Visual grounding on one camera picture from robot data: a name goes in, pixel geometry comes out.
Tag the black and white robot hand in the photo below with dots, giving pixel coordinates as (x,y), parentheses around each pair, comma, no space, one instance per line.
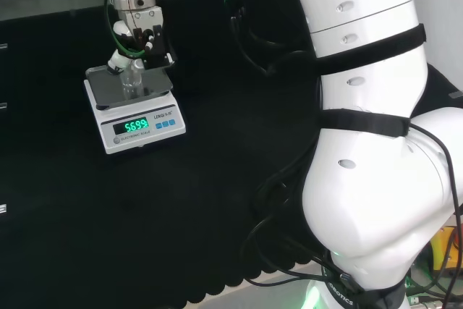
(139,17)

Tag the white electronic balance steel pan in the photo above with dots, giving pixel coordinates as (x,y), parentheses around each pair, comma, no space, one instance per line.
(144,135)

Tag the black bench cloth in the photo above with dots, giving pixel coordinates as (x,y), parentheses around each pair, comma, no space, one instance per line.
(126,215)

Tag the yellow stop button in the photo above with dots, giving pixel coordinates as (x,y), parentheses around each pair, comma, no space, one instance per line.
(443,247)

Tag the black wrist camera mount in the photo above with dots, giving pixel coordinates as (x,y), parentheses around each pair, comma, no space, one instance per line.
(156,52)

